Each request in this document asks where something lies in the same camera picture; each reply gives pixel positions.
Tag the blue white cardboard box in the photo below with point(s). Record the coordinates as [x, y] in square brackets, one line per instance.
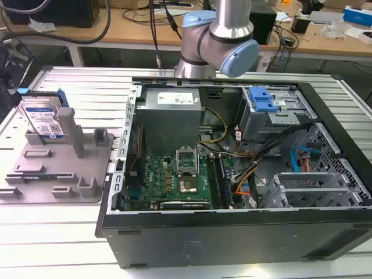
[357, 16]

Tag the grey metal drive cage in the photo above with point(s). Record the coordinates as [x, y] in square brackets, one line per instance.
[276, 116]

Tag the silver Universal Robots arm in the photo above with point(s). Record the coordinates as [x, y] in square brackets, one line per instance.
[221, 37]

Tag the grey power supply unit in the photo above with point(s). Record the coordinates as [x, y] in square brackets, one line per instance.
[171, 116]

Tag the wooden desk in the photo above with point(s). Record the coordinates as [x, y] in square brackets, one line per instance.
[145, 32]

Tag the black monitor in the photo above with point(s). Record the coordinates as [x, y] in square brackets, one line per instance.
[52, 13]

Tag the silver disk bay bracket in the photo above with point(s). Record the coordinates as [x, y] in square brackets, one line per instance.
[308, 186]

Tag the CPU socket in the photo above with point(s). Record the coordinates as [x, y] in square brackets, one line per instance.
[188, 186]

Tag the black box on desk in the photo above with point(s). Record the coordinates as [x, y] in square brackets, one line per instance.
[263, 23]

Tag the green motherboard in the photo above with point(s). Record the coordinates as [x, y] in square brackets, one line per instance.
[174, 180]

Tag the hard disk in blue carrier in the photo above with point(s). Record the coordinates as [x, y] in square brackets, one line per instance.
[43, 117]

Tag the grey plastic parts rack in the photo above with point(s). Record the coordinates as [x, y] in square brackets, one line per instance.
[58, 162]

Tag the black open PC case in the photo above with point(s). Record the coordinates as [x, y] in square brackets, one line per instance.
[232, 226]

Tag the blue drive bay latch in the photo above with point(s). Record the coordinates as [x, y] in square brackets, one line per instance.
[262, 100]

